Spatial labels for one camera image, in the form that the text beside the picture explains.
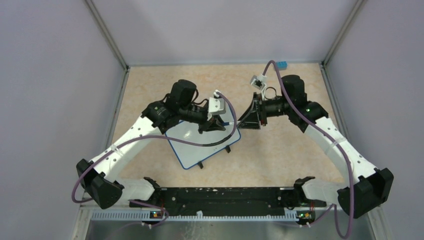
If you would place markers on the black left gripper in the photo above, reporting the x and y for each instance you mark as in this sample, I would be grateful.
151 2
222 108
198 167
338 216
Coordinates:
215 123

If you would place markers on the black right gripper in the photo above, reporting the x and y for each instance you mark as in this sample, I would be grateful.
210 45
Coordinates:
251 118

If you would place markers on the blue framed whiteboard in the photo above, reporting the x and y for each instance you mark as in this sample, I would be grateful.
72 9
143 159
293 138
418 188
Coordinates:
189 155

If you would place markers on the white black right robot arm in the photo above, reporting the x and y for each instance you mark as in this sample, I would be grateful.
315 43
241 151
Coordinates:
365 186

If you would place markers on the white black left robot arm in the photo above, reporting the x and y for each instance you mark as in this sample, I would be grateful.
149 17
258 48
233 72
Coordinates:
98 177

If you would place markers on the blue toy brick block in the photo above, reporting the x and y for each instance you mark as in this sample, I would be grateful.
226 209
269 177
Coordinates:
282 65

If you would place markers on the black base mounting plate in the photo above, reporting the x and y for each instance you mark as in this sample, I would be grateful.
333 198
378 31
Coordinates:
230 201

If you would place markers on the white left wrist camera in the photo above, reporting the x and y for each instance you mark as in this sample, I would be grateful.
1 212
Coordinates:
216 106

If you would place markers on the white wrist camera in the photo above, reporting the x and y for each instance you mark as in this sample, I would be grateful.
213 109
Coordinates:
259 81
216 106

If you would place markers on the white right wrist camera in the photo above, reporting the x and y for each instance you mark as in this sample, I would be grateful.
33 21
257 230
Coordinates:
259 81

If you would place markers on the white cable duct rail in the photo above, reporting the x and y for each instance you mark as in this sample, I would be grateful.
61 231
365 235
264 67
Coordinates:
147 216

